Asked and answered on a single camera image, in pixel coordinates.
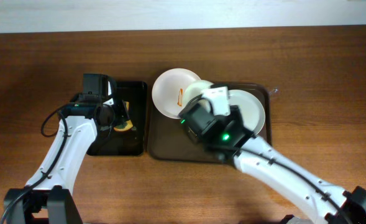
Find large brown tray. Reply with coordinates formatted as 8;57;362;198
147;82;272;164

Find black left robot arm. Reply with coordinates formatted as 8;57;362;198
0;73;129;223

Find white plate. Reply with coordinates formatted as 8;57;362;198
229;90;266;134
152;68;200;119
182;80;213;108

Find green yellow sponge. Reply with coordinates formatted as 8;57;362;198
114;101;133;132

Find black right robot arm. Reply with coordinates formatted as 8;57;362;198
179;103;366;223

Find white plate bottom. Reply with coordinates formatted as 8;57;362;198
182;80;213;108

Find small black tray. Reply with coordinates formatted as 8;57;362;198
87;81;147;156

